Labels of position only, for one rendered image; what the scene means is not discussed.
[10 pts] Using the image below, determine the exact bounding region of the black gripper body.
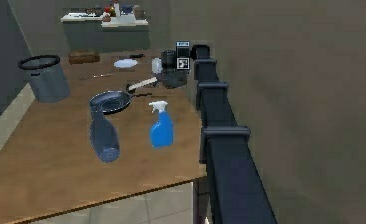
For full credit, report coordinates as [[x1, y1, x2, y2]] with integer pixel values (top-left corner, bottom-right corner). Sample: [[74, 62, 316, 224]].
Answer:
[[156, 49, 189, 90]]

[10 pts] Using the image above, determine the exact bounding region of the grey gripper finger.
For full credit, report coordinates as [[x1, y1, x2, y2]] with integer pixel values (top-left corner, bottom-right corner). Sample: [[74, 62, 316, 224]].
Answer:
[[125, 76, 159, 93]]

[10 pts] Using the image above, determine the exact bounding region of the blue spray bottle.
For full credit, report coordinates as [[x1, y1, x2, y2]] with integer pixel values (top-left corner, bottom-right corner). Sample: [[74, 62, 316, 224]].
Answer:
[[148, 100, 175, 149]]

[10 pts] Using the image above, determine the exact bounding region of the dark blue glass bottle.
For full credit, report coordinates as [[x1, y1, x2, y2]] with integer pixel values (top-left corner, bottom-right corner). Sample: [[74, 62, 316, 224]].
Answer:
[[88, 106, 121, 164]]

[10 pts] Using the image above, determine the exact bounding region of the white cup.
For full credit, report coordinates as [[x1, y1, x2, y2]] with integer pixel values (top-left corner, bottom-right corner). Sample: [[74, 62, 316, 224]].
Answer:
[[151, 57, 164, 75]]

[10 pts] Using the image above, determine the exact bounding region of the white plate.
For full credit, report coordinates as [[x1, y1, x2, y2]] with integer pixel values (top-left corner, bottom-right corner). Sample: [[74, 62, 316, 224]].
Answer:
[[113, 58, 139, 70]]

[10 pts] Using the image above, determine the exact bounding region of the black frying pan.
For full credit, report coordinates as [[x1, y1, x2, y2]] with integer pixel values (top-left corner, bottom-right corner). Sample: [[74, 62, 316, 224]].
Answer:
[[88, 90, 153, 115]]

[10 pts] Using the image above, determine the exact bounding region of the thin brown pencil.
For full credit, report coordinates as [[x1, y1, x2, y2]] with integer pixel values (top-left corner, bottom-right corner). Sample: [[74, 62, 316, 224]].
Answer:
[[78, 72, 114, 81]]

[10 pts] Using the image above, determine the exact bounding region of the grey green kitchen counter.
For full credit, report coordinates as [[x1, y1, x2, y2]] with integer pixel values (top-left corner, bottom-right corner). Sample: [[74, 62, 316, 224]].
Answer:
[[60, 12, 151, 53]]

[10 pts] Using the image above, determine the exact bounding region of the brown bread loaf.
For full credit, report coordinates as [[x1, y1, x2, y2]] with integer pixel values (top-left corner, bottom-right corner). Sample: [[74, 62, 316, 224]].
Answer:
[[68, 49, 101, 65]]

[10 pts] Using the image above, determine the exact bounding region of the brown jar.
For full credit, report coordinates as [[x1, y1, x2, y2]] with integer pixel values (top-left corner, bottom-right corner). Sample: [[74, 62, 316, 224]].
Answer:
[[133, 5, 146, 21]]

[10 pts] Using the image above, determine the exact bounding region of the blue pot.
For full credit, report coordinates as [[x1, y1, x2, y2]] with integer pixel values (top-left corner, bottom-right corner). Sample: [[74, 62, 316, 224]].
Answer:
[[120, 3, 134, 15]]

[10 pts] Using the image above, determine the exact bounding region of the dark pan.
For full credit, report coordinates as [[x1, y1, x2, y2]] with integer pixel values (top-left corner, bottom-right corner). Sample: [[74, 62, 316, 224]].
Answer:
[[85, 5, 104, 17]]

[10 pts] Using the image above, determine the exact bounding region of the grey round bin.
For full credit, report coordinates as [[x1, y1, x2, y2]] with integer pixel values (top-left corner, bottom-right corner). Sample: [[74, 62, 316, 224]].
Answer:
[[17, 54, 71, 104]]

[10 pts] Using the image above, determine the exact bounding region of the brown wooden table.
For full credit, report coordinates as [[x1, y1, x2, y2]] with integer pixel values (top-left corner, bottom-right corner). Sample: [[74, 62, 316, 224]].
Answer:
[[0, 49, 208, 224]]

